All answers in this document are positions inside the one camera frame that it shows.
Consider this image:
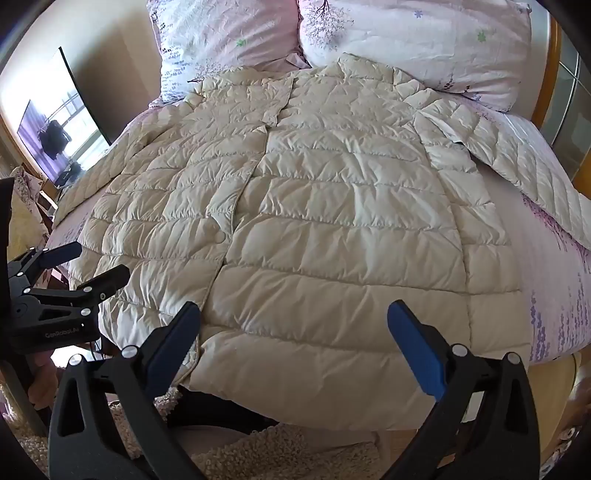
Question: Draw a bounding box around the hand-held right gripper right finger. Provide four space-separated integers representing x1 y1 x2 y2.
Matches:
383 300 541 480

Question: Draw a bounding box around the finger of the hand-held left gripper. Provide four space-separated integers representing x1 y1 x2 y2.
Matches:
7 242 84 283
21 264 131 320

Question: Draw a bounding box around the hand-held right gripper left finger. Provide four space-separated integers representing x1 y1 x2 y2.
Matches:
48 301 206 480

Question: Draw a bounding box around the cream quilted puffer jacket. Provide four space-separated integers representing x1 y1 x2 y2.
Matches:
55 53 591 428

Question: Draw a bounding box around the floral patterned cloth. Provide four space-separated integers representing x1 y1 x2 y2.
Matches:
9 166 61 296

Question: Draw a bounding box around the black flat television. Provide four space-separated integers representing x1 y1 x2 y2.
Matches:
16 46 114 190

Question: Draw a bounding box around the fluffy beige rug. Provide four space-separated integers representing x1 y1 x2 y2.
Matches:
9 383 384 480

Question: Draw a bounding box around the floral pink bed sheet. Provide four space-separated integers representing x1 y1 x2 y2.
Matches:
44 92 591 370

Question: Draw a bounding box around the floral pink pillow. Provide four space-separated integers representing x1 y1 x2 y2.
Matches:
295 0 532 114
148 0 305 104

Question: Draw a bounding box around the wood-framed glass wall niche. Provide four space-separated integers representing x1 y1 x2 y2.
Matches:
545 44 591 190

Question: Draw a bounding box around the wooden wall trim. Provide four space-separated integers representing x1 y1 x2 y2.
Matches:
531 18 561 134

